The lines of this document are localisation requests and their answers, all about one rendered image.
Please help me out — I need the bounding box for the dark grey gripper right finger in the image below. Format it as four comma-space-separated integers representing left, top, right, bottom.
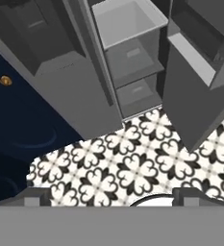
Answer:
172, 187, 224, 208

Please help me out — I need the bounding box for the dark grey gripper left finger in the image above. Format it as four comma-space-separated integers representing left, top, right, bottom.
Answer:
0, 187, 53, 208

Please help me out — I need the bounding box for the grey fridge door with shelf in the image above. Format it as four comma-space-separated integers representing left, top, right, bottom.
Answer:
162, 0, 224, 153

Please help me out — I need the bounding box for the grey fridge door with bins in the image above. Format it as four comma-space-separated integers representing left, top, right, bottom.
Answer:
0, 0, 123, 141

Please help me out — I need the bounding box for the grey fridge drawer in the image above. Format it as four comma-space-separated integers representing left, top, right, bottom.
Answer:
115, 74, 164, 119
104, 30, 165, 89

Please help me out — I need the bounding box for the grey fridge body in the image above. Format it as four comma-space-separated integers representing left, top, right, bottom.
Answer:
62, 0, 173, 122

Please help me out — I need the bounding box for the white fridge bin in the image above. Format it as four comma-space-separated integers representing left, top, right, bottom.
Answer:
91, 0, 169, 51

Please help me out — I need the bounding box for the white round object, black rim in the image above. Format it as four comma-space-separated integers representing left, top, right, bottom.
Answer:
135, 193, 176, 208

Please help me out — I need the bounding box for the navy blue cupboard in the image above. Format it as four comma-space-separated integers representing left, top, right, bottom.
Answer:
0, 42, 86, 206

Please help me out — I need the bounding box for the gold cupboard handle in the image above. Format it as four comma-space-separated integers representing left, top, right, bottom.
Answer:
0, 69, 13, 86

